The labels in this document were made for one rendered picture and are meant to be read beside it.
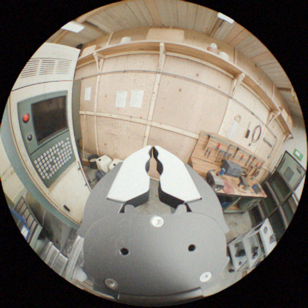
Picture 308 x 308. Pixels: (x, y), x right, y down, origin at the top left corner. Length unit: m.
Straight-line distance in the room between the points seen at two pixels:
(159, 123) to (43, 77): 1.59
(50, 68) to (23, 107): 0.33
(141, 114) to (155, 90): 0.47
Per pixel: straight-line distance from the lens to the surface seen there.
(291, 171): 3.67
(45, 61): 0.91
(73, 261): 0.99
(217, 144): 1.74
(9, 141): 0.36
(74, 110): 2.59
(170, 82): 1.58
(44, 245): 1.28
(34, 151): 0.83
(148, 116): 1.58
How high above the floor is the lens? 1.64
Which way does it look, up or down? 31 degrees down
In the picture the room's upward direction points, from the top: 13 degrees clockwise
